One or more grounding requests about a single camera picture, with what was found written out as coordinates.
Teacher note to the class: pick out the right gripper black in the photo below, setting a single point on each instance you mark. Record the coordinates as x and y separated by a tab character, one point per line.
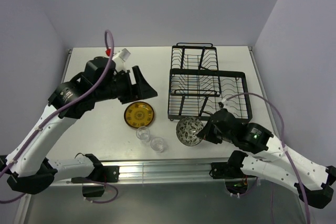
204	132

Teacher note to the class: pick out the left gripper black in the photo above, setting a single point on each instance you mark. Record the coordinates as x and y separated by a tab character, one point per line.
141	89

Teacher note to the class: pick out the floral patterned bowl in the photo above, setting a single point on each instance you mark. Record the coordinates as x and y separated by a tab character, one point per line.
187	129

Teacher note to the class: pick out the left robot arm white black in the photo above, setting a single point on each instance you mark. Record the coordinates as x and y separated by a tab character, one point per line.
29	170

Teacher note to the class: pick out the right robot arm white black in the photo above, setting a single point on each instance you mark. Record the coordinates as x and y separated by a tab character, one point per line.
259	153

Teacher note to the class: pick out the yellow patterned plate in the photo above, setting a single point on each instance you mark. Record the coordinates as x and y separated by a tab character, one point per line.
139	114

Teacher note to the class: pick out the clear glass cup left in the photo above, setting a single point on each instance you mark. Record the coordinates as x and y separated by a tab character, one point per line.
143	134

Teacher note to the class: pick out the clear glass cup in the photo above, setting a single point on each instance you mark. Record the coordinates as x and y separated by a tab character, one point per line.
143	134
158	144

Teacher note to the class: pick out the clear glass cup right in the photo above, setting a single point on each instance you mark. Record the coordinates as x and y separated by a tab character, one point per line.
158	144

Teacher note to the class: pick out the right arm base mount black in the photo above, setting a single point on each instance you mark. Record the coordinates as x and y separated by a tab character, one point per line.
222	170

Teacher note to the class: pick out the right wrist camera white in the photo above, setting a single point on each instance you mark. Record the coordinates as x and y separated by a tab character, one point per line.
224	104

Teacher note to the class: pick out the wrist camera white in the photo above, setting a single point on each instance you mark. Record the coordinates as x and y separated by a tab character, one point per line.
224	104
120	58

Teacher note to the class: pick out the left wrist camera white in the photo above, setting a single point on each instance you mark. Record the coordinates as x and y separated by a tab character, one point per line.
120	58

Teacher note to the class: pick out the black wire dish rack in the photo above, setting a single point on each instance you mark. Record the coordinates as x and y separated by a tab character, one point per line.
197	85

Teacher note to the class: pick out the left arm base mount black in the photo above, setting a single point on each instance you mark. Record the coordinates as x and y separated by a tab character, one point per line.
95	186

